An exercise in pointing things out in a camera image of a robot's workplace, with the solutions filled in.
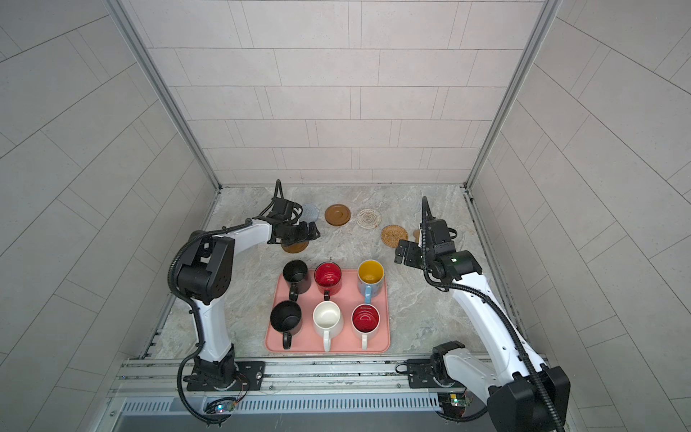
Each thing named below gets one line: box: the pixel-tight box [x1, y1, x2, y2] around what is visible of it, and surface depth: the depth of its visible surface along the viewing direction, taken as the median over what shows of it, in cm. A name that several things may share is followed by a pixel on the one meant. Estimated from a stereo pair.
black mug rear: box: [282, 259, 309, 302], surface depth 85 cm
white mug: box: [312, 300, 344, 352], surface depth 77 cm
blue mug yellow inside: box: [357, 259, 386, 305], surface depth 83 cm
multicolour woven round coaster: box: [356, 208, 382, 230], surface depth 107 cm
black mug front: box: [269, 299, 303, 351], surface depth 76 cm
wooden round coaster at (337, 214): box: [324, 203, 351, 226], surface depth 108 cm
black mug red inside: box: [314, 261, 342, 301], surface depth 85 cm
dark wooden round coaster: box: [280, 241, 310, 254], surface depth 98 cm
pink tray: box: [264, 270, 392, 354], surface depth 79 cm
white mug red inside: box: [350, 303, 381, 351], surface depth 76 cm
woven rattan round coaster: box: [380, 224, 409, 249], surface depth 104 cm
